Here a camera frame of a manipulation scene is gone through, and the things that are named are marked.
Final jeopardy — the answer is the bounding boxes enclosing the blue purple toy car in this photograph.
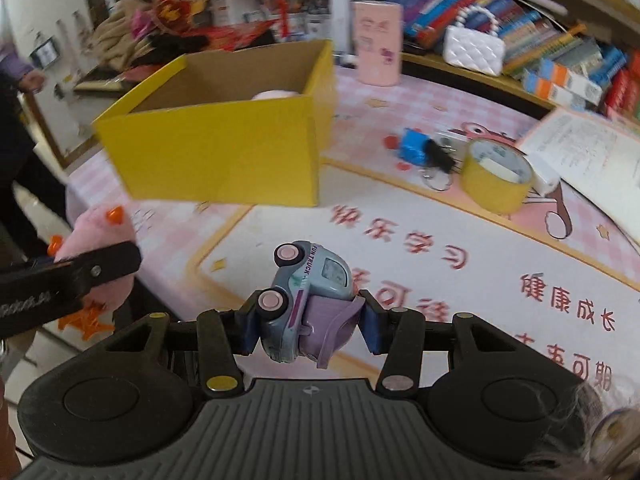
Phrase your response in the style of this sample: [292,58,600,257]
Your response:
[256,240,364,368]

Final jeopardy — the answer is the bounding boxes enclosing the small pink plush chick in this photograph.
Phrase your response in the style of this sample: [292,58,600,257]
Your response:
[47,204,141,341]

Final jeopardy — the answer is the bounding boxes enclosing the black binder clip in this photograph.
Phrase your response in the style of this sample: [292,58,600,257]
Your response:
[422,139,456,192]

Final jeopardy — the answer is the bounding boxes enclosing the yellow tape roll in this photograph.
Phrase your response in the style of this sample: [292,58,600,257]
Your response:
[460,139,534,216]

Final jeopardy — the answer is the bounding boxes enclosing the blue toy block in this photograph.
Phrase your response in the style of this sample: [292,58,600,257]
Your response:
[397,128,430,167]

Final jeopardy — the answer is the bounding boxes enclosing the white staples box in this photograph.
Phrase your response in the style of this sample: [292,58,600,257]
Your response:
[433,131,470,160]

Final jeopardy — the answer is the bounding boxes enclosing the large pink plush pig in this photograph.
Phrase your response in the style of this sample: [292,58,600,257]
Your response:
[252,90,299,101]

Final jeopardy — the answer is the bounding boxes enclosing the person in purple jacket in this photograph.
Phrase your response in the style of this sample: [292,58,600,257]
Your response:
[0,0,68,466]

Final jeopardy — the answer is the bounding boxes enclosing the pink checkered table mat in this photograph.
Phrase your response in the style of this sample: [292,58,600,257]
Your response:
[68,68,639,396]

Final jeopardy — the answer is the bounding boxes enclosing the yellow cardboard box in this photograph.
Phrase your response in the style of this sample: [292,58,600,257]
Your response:
[93,40,337,207]

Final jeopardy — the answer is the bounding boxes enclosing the beige blanket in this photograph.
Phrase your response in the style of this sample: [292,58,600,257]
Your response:
[89,0,155,72]

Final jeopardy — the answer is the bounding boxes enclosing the open workbook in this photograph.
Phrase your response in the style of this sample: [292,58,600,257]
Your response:
[516,108,640,240]

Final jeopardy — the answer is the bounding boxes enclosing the orange blue medicine box lower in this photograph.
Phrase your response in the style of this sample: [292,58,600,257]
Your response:
[522,70,587,110]

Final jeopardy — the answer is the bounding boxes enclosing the orange blue medicine box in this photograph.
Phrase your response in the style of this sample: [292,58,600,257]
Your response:
[538,58,603,105]
[522,70,587,110]

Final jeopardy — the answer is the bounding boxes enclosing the white quilted pearl purse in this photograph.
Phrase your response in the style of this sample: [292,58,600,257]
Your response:
[442,4,506,77]

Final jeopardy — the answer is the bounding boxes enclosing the orange blue medicine box upper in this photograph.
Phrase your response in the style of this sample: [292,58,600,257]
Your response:
[538,58,603,105]

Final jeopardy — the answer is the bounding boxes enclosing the pink cylindrical pen holder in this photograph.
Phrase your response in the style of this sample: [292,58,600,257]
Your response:
[352,0,402,87]

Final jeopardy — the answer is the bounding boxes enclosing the red hanging tassel ornament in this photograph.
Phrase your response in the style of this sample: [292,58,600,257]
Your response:
[276,0,290,42]

